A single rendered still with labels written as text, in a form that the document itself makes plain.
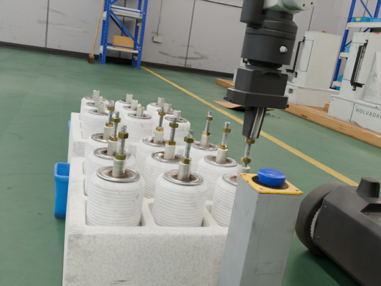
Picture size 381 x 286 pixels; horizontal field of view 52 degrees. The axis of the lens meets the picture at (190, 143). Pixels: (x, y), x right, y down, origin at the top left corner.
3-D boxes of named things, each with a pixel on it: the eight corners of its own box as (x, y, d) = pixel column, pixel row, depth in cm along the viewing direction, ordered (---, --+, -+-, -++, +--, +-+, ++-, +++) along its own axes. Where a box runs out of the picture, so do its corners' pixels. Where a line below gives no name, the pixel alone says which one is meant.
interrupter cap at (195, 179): (172, 188, 66) (172, 184, 66) (156, 172, 73) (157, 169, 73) (210, 187, 70) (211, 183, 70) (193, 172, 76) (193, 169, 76)
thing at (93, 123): (109, 165, 127) (115, 110, 123) (112, 175, 118) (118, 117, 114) (79, 163, 124) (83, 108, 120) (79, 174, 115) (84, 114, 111)
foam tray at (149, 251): (207, 223, 112) (217, 164, 108) (269, 316, 76) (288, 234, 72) (65, 222, 100) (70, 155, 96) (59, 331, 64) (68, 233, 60)
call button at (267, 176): (274, 181, 59) (277, 168, 58) (288, 191, 55) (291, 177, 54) (250, 179, 57) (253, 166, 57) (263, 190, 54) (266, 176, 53)
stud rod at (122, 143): (118, 168, 67) (123, 126, 65) (115, 167, 67) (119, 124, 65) (123, 168, 67) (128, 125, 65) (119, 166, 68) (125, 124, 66)
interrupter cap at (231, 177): (249, 193, 70) (249, 189, 70) (214, 180, 74) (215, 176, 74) (267, 185, 76) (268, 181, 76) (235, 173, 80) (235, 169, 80)
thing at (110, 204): (100, 289, 65) (110, 189, 61) (71, 261, 72) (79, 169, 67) (144, 271, 72) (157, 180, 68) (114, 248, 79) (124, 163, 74)
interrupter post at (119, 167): (116, 180, 66) (118, 161, 65) (108, 175, 68) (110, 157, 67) (127, 177, 68) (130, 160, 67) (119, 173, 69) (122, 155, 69)
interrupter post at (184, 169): (179, 182, 70) (182, 164, 69) (174, 177, 72) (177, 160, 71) (191, 182, 71) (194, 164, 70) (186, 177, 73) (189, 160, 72)
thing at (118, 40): (130, 50, 654) (132, 37, 649) (132, 50, 631) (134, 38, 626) (112, 47, 644) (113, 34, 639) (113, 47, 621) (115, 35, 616)
